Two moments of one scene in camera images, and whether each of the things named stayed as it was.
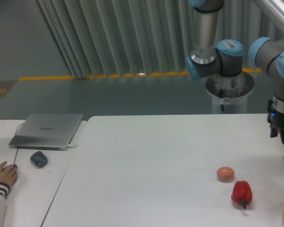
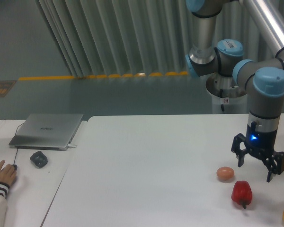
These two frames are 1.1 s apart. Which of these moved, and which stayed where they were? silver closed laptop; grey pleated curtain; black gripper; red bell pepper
Moved: black gripper
Stayed: red bell pepper; grey pleated curtain; silver closed laptop
